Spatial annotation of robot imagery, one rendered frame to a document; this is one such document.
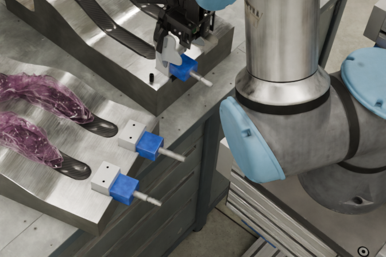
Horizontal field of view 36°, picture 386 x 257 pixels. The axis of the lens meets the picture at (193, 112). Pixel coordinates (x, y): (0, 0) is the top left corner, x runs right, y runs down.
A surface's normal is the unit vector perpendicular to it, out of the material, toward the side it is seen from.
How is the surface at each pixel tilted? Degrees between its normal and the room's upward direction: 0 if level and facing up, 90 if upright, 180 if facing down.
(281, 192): 0
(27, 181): 29
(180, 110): 0
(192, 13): 90
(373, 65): 7
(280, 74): 71
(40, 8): 90
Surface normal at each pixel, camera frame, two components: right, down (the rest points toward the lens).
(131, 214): 0.76, 0.53
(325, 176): -0.70, 0.29
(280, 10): -0.15, 0.52
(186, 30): -0.65, 0.58
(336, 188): -0.43, 0.47
